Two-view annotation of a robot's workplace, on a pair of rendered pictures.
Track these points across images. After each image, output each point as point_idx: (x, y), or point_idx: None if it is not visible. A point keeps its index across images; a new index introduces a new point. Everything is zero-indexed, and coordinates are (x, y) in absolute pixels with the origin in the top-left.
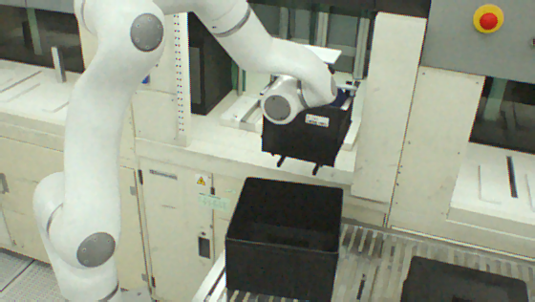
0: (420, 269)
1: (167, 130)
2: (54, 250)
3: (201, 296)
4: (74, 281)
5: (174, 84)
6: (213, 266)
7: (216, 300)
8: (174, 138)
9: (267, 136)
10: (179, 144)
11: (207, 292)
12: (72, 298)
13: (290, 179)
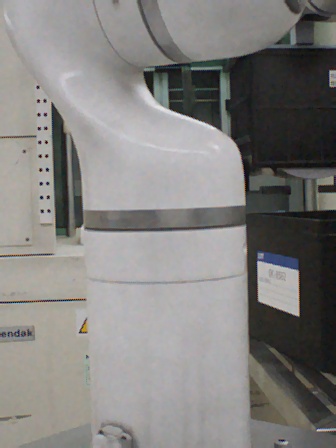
0: None
1: (11, 223)
2: (90, 90)
3: (296, 387)
4: (181, 136)
5: (29, 116)
6: (260, 364)
7: (333, 384)
8: (26, 238)
9: (263, 132)
10: (36, 252)
11: (301, 382)
12: (175, 194)
13: None
